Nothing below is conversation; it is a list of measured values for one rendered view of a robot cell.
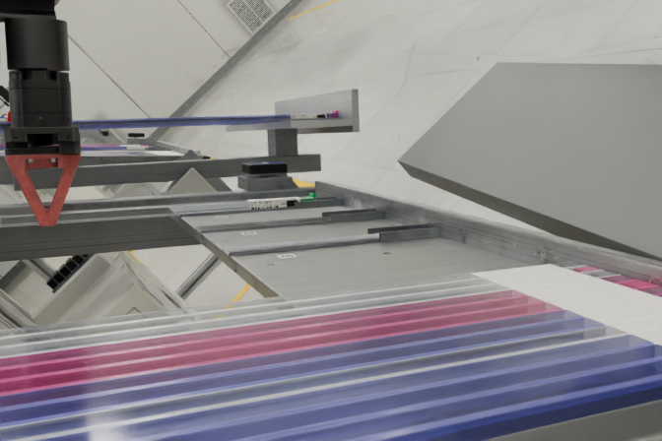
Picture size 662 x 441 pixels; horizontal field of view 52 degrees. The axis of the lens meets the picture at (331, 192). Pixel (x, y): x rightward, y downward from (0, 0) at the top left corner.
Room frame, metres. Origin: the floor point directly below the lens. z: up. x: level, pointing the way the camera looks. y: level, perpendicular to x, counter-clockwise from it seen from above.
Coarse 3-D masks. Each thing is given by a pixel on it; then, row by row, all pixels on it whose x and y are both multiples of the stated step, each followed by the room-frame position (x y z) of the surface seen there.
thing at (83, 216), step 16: (112, 208) 0.73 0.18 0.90; (128, 208) 0.72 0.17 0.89; (144, 208) 0.72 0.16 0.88; (160, 208) 0.72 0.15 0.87; (176, 208) 0.73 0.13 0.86; (192, 208) 0.73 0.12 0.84; (208, 208) 0.73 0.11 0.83; (224, 208) 0.73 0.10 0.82; (240, 208) 0.74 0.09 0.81; (0, 224) 0.70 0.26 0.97; (16, 224) 0.70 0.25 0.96; (32, 224) 0.70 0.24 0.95
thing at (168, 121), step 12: (84, 120) 0.96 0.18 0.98; (96, 120) 0.96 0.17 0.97; (108, 120) 0.97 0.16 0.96; (120, 120) 0.97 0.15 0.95; (132, 120) 0.97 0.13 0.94; (144, 120) 0.98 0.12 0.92; (156, 120) 0.98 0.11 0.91; (168, 120) 0.98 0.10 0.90; (180, 120) 0.99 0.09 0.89; (192, 120) 0.99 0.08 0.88; (204, 120) 0.99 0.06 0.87; (216, 120) 1.00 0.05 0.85; (228, 120) 1.00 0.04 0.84; (240, 120) 1.00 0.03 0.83; (252, 120) 1.01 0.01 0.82; (264, 120) 1.01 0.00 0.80; (276, 120) 1.01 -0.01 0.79
